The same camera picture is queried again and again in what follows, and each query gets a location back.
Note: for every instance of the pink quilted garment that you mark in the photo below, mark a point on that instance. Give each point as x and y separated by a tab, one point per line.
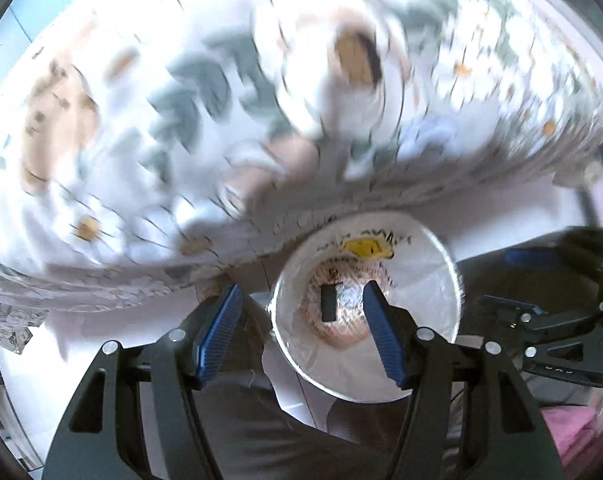
576	435

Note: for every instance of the small black block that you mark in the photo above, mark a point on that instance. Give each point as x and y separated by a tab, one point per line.
329	302

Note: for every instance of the person's left leg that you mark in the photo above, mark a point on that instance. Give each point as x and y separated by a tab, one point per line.
261	425

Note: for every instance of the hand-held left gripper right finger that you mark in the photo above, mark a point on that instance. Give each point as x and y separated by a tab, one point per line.
381	340

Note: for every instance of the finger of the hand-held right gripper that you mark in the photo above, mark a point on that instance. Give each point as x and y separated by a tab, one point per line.
531	258
556	332

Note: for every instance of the person's leg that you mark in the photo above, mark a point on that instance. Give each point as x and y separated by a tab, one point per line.
486	280
261	425

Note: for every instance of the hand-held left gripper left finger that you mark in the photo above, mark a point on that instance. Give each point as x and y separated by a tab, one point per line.
221	330

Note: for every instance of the person's right leg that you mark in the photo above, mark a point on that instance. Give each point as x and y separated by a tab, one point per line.
486	280

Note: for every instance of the bed with floral sheet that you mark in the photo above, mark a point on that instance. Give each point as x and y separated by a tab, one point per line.
181	110

